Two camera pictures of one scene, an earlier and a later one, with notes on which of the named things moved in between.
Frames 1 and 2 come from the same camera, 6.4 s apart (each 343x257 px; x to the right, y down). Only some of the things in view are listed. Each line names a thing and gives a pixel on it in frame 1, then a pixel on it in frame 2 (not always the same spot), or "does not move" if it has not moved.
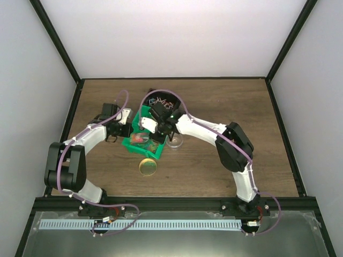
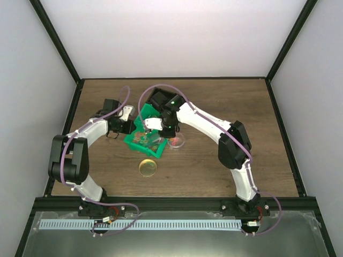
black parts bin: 166,100 does not move
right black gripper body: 160,140 -> 171,133
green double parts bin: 140,141 does not move
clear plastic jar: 177,140 does not move
